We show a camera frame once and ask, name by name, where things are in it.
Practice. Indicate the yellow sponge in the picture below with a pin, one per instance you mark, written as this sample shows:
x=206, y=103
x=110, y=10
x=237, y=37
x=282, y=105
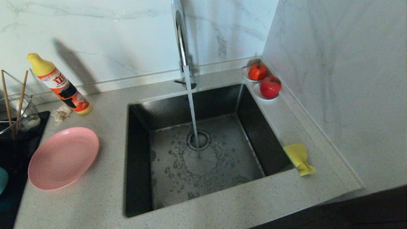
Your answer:
x=299, y=156

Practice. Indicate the clear glass pot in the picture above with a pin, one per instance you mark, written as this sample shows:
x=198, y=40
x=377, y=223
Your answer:
x=30, y=119

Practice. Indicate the round metal drain strainer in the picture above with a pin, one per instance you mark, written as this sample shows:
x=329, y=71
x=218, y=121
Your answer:
x=205, y=140

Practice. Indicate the crumpled white tissue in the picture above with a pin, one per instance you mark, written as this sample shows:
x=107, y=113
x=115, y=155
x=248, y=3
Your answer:
x=61, y=115

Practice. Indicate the brown wooden chopstick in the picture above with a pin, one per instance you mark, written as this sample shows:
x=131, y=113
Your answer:
x=21, y=98

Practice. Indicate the chrome kitchen faucet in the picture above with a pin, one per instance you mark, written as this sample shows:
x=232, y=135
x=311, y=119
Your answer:
x=182, y=38

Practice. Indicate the running water stream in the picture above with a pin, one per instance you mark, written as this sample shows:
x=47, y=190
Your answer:
x=191, y=108

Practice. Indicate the yellow-capped orange dish soap bottle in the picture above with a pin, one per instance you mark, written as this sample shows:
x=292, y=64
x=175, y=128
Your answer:
x=63, y=90

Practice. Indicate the red apple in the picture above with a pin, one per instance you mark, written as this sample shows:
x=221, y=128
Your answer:
x=271, y=86

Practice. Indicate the teal bowl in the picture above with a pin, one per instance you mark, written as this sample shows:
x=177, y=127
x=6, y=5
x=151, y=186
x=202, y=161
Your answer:
x=2, y=179

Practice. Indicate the pink plate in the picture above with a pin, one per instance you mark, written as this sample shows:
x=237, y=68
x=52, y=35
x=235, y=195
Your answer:
x=63, y=158

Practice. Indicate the orange-red tomato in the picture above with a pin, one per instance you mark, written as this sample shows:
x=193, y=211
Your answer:
x=257, y=71

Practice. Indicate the small white dish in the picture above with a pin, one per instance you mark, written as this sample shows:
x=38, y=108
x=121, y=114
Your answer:
x=258, y=93
x=245, y=75

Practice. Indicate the stainless steel sink basin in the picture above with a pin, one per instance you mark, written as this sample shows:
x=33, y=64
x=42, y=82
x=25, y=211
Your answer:
x=222, y=171

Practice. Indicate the black cooktop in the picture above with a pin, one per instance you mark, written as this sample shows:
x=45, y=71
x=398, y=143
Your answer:
x=16, y=197

